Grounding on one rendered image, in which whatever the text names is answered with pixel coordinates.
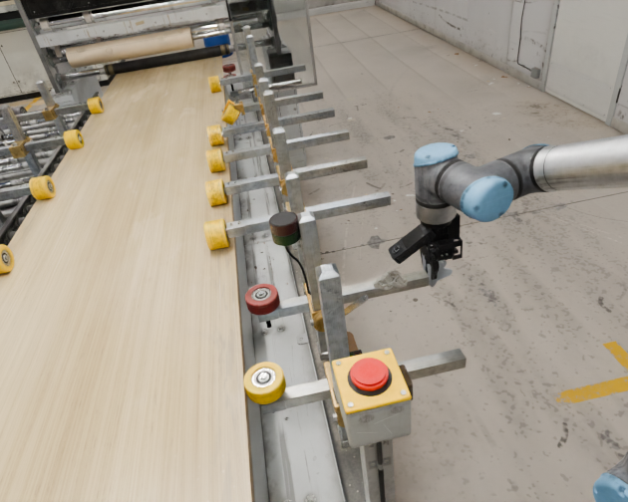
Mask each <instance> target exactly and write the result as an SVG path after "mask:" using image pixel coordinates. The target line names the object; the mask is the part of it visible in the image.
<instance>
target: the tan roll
mask: <svg viewBox="0 0 628 502"><path fill-rule="evenodd" d="M226 34H232V33H231V29H230V28H226V29H220V30H214V31H209V32H203V33H197V34H191V32H190V28H189V27H187V28H181V29H175V30H170V31H164V32H158V33H152V34H146V35H140V36H134V37H129V38H123V39H118V40H112V41H106V42H100V43H94V44H88V45H82V46H76V47H70V48H67V49H66V56H63V57H57V58H53V62H54V64H59V63H64V62H69V64H70V65H71V67H72V68H80V67H85V66H91V65H97V64H103V63H107V62H113V61H119V60H125V59H131V58H136V57H142V56H148V55H154V54H160V53H165V52H171V51H177V50H183V49H188V48H194V41H193V40H197V39H203V38H209V37H215V36H221V35H226Z"/></svg>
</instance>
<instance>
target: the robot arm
mask: <svg viewBox="0 0 628 502"><path fill-rule="evenodd" d="M458 154H459V151H458V148H457V147H456V146H455V145H453V144H451V143H447V142H437V143H431V144H427V145H425V146H422V147H421V148H419V149H418V150H417V151H416V152H415V156H414V164H413V166H414V169H415V193H416V215H417V218H418V219H419V220H420V221H421V224H420V225H418V226H417V227H416V228H414V229H413V230H412V231H411V232H409V233H408V234H407V235H405V236H404V237H403V238H402V239H400V240H399V241H398V242H397V243H395V244H394V245H393V246H391V247H390V248H389V253H390V255H391V257H392V259H393V260H394V261H395V262H396V263H398V264H401V263H402V262H404V261H405V260H406V259H408V258H409V257H410V256H412V255H413V254H414V253H416V252H417V251H418V250H419V249H420V252H421V258H422V264H423V268H424V270H425V271H426V272H427V274H428V275H429V285H430V286H431V287H434V286H435V285H436V283H437V282H438V281H439V280H441V279H444V278H446V277H448V276H450V275H451V274H452V273H453V270H452V269H450V268H445V267H446V265H447V261H446V260H448V259H453V260H456V259H460V258H463V240H462V239H461V237H460V218H461V217H460V215H459V214H458V213H457V210H459V211H461V212H463V213H464V214H465V215H466V216H467V217H469V218H472V219H475V220H477V221H480V222H491V221H493V220H495V219H497V218H499V217H500V216H501V215H502V214H504V213H505V212H506V210H507V209H508V208H509V206H510V204H511V202H512V201H513V200H515V199H517V198H520V197H522V196H525V195H527V194H530V193H538V192H554V191H557V190H578V189H600V188H621V187H628V134H624V135H618V136H612V137H605V138H599V139H593V140H587V141H580V142H574V143H567V144H561V145H550V144H546V143H539V144H532V145H529V146H527V147H525V148H523V149H522V150H519V151H517V152H514V153H511V154H509V155H506V156H504V157H501V158H499V159H497V160H494V161H491V162H489V163H486V164H484V165H481V166H474V165H472V164H470V163H467V162H465V161H463V160H461V159H459V158H458ZM455 239H458V240H459V241H455ZM458 246H461V254H458V255H455V254H457V253H459V250H458V249H457V247H458ZM593 496H594V499H595V502H628V451H627V452H626V454H625V456H624V457H623V458H622V459H621V460H620V461H619V462H618V463H617V464H616V465H615V466H613V467H612V468H611V469H609V470H608V471H607V472H605V473H602V474H601V475H600V478H598V479H597V480H596V481H595V483H594V485H593Z"/></svg>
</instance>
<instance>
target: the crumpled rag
mask: <svg viewBox="0 0 628 502"><path fill-rule="evenodd" d="M401 275H402V273H401V272H399V271H397V270H391V271H388V272H386V273H384V274H383V275H382V276H381V277H379V278H377V279H376V283H374V287H375V289H376V288H377V289H383V290H384V289H385V290H389V289H390V288H394V287H397V288H398V287H399V288H402V287H406V286H407V283H408V282H409V281H408V280H407V279H405V278H403V277H401Z"/></svg>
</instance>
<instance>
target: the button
mask: <svg viewBox="0 0 628 502"><path fill-rule="evenodd" d="M388 377H389V374H388V368H387V366H386V365H385V364H384V363H383V362H382V361H380V360H378V359H374V358H364V359H361V360H358V361H357V362H355V363H354V364H353V366H352V367H351V380H352V383H353V384H354V385H355V386H356V387H357V388H359V389H362V390H368V391H371V390H376V389H379V388H381V387H382V386H384V385H385V384H386V382H387V380H388Z"/></svg>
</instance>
